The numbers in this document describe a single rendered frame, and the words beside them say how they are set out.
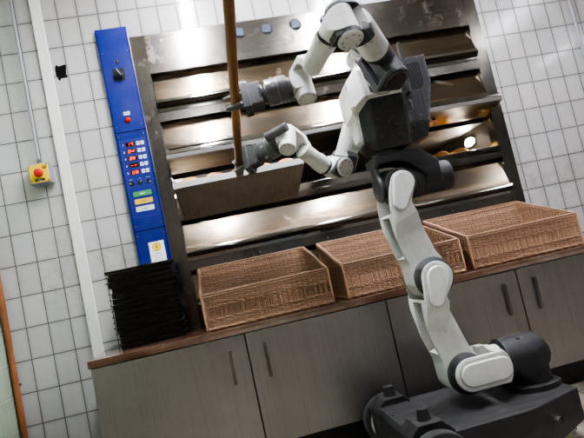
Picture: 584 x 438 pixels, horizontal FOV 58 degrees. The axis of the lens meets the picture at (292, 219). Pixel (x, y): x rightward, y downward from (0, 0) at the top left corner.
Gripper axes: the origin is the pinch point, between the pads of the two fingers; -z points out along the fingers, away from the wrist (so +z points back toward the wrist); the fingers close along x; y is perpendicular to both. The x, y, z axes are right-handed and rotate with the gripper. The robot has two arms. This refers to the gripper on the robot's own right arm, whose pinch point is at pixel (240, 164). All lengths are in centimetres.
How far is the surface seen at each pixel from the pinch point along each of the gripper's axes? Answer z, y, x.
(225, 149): -24.4, -31.5, 29.7
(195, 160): -41, -28, 30
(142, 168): -65, -16, 34
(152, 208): -67, -21, 14
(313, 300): -1, -33, -55
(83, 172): -89, -1, 39
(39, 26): -82, 21, 113
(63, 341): -120, -4, -38
